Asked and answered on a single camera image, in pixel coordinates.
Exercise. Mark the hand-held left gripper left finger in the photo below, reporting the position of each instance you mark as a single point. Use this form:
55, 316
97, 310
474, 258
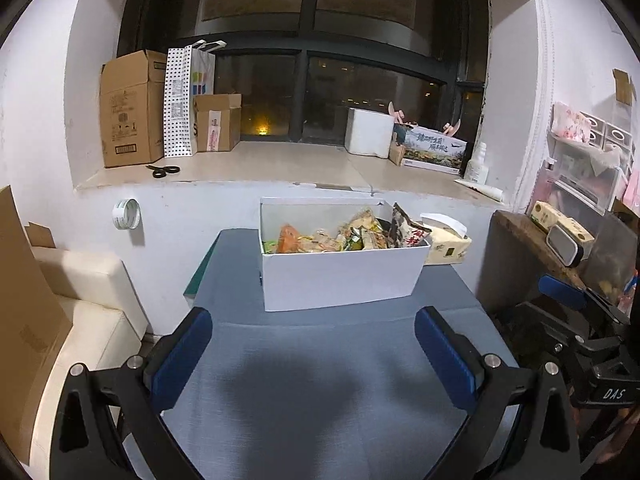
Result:
180, 355

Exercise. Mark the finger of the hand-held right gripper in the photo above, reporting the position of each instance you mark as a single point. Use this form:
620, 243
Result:
562, 287
540, 325

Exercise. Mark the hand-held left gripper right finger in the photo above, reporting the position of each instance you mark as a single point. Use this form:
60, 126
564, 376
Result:
442, 355

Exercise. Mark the white storage box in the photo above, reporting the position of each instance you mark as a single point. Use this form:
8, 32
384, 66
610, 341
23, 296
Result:
340, 280

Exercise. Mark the yellow green snack packet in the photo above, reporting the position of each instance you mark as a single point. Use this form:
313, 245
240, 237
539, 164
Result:
354, 240

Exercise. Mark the orange snack packet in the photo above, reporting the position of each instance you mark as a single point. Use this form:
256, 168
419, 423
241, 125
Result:
290, 240

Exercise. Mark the grey white small device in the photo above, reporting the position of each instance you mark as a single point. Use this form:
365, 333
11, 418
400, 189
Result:
565, 245

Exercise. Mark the wooden side table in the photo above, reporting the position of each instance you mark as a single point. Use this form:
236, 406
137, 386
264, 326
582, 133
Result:
520, 230

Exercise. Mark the green mat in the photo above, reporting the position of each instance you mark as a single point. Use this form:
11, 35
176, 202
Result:
192, 280

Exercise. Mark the yellow green tissue pack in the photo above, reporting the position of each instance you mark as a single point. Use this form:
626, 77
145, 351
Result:
545, 212

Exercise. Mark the beige tissue box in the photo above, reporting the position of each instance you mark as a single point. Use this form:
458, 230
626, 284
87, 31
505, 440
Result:
447, 247

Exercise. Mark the cream sofa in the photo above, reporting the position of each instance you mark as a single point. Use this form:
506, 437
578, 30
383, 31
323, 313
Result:
90, 285

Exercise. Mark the clear acrylic organizer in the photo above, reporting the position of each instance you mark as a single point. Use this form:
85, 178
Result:
585, 170

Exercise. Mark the grey blue table cover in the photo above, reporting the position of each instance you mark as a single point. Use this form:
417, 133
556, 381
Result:
300, 385

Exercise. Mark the dark red printed packet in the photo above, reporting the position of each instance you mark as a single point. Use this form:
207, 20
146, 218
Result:
407, 232

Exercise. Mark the white tube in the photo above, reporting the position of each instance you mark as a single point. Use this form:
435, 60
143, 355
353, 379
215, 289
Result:
482, 187

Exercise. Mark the white tape roll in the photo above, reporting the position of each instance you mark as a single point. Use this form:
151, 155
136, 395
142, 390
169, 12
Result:
126, 214

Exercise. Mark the white plastic bottle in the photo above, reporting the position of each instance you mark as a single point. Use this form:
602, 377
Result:
477, 162

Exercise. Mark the pale snack packet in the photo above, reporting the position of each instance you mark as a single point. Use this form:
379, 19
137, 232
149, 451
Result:
362, 220

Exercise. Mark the flat cardboard sheet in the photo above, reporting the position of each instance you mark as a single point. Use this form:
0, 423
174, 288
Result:
25, 310

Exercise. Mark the pink floral pouch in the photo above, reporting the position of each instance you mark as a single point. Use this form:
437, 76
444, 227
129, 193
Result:
570, 125

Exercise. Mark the black scissors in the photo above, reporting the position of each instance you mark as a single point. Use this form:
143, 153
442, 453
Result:
162, 170

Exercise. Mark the long printed carton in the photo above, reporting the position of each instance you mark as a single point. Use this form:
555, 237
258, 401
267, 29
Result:
432, 150

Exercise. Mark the tiny brown box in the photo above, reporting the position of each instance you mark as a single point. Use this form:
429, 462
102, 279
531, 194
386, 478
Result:
396, 153

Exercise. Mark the white foam box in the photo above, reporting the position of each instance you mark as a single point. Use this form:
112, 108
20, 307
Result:
369, 132

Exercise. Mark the small cardboard box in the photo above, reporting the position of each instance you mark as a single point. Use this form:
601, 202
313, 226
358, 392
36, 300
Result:
215, 122

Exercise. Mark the large cardboard box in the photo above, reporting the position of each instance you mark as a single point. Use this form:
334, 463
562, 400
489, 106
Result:
132, 110

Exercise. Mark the dotted white paper bag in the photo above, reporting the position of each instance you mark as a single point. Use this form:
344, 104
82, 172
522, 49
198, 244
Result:
182, 105

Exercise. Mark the cardboard wall holder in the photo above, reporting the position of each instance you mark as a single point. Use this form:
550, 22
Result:
624, 87

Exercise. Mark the black window frame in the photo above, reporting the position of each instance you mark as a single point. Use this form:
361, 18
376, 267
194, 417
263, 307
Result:
305, 35

